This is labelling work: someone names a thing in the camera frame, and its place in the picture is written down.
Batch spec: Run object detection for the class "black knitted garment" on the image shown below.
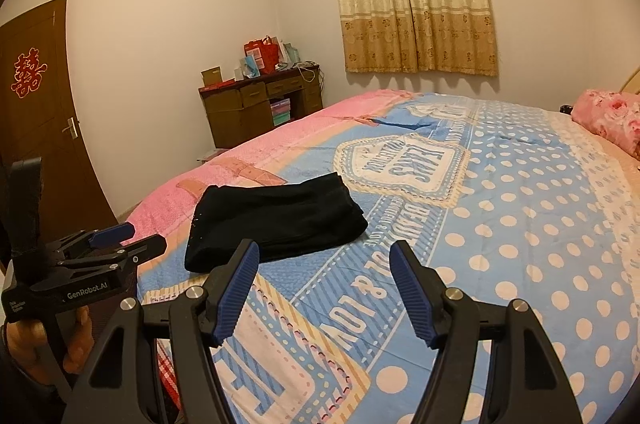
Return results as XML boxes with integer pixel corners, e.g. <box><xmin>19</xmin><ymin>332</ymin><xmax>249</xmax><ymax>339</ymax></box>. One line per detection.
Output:
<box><xmin>184</xmin><ymin>173</ymin><xmax>368</xmax><ymax>273</ymax></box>

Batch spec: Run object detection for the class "cream wooden headboard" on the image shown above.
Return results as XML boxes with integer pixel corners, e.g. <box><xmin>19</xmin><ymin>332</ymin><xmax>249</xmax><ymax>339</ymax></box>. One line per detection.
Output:
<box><xmin>620</xmin><ymin>68</ymin><xmax>640</xmax><ymax>94</ymax></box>

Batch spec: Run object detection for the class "silver door handle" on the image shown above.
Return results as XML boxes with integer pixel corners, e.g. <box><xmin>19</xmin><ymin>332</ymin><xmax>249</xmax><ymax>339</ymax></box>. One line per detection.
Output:
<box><xmin>61</xmin><ymin>117</ymin><xmax>79</xmax><ymax>140</ymax></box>

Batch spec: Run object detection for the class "left hand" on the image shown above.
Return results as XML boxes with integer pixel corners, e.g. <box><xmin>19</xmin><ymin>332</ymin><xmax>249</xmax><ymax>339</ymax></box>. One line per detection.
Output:
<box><xmin>6</xmin><ymin>306</ymin><xmax>94</xmax><ymax>385</ymax></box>

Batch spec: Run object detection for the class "red double happiness decoration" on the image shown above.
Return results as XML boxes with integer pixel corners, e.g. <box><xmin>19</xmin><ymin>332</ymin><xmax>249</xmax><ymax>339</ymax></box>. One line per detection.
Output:
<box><xmin>11</xmin><ymin>46</ymin><xmax>49</xmax><ymax>98</ymax></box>

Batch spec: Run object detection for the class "pink floral folded quilt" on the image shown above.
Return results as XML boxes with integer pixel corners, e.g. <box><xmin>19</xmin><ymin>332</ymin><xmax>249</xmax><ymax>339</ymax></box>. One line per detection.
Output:
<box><xmin>570</xmin><ymin>89</ymin><xmax>640</xmax><ymax>158</ymax></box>

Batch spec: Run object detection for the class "brown cardboard box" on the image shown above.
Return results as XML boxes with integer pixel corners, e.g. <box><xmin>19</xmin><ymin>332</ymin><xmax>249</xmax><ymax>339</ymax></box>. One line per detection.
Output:
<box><xmin>201</xmin><ymin>66</ymin><xmax>222</xmax><ymax>87</ymax></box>

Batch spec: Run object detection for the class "red gift bag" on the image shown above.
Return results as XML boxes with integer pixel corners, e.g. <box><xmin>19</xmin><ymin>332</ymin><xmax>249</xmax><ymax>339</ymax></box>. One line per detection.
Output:
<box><xmin>244</xmin><ymin>37</ymin><xmax>280</xmax><ymax>75</ymax></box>

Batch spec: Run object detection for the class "pink and blue bedspread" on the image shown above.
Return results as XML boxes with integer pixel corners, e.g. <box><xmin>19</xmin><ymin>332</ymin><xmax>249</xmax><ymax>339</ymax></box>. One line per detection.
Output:
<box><xmin>121</xmin><ymin>89</ymin><xmax>640</xmax><ymax>424</ymax></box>

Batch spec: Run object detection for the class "dark brown door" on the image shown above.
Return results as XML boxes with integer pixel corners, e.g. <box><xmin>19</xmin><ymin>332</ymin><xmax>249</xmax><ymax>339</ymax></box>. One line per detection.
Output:
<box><xmin>1</xmin><ymin>0</ymin><xmax>117</xmax><ymax>268</ymax></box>

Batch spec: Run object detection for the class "dark brown wooden desk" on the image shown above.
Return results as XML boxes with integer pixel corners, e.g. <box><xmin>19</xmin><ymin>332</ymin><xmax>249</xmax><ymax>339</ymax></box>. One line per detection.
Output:
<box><xmin>198</xmin><ymin>64</ymin><xmax>323</xmax><ymax>149</ymax></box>

